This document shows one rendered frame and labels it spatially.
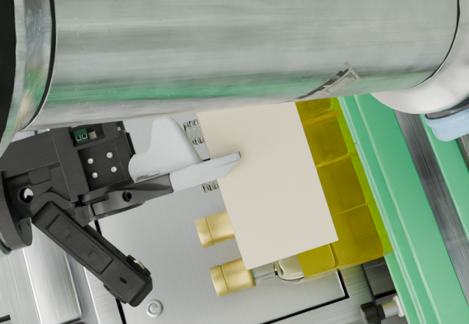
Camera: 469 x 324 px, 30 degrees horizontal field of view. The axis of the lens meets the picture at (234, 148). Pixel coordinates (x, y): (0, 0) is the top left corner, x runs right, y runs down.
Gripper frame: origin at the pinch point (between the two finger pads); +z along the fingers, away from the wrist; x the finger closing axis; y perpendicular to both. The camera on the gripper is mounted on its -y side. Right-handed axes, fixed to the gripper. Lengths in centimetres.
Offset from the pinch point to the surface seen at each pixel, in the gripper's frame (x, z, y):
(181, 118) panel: 43.1, -4.0, 6.6
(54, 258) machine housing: 39.8, -25.0, -5.9
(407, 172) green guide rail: 12.0, 16.0, -6.3
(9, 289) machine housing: 41, -32, -8
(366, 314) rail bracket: 26.4, 9.8, -21.8
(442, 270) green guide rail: 9.4, 15.9, -16.0
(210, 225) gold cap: 24.5, -4.3, -6.5
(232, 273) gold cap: 22.7, -3.5, -12.1
